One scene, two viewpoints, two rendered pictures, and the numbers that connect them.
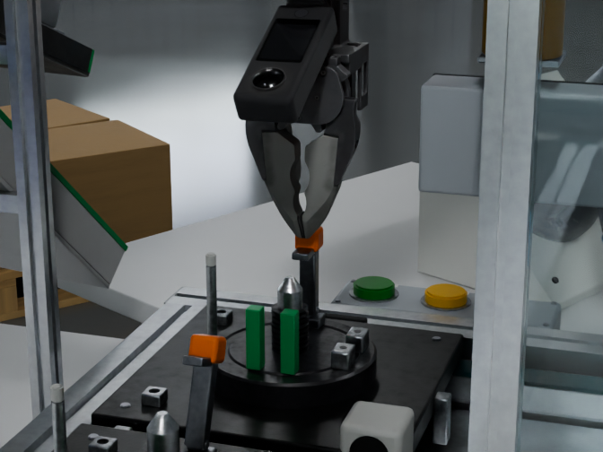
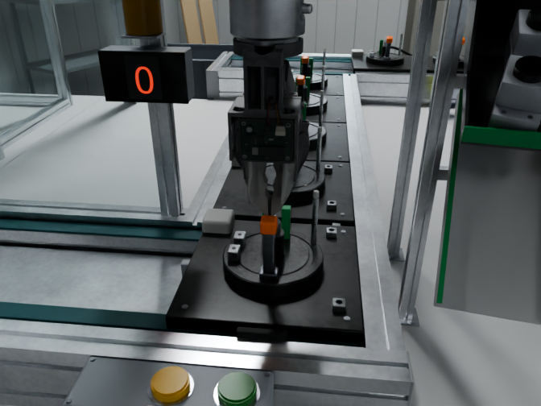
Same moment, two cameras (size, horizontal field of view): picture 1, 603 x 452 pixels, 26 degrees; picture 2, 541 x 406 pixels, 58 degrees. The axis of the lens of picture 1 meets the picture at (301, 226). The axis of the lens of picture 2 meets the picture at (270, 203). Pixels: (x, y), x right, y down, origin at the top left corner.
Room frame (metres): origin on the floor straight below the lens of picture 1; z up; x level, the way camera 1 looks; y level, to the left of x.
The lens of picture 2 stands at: (1.52, -0.10, 1.37)
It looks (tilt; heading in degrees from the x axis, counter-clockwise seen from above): 28 degrees down; 169
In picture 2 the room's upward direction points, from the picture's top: straight up
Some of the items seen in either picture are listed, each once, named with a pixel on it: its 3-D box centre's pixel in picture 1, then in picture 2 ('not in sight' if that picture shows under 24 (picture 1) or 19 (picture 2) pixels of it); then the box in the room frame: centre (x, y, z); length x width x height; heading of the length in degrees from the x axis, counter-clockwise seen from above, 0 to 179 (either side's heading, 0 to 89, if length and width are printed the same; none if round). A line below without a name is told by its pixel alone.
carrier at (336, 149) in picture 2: not in sight; (295, 120); (0.50, 0.16, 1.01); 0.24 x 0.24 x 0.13; 73
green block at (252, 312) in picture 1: (255, 337); (286, 222); (0.94, 0.04, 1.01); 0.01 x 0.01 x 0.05; 73
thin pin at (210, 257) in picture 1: (212, 304); (315, 217); (0.96, 0.07, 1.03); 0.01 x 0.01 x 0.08
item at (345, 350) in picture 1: (343, 356); (239, 238); (0.94, -0.03, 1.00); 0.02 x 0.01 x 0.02; 163
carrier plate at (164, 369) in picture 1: (290, 381); (273, 270); (0.97, 0.01, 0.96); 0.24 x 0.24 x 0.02; 73
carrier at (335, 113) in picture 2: not in sight; (301, 91); (0.26, 0.23, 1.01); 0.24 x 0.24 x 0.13; 73
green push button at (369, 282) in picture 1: (373, 291); (237, 392); (1.17, -0.07, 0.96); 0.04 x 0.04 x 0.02
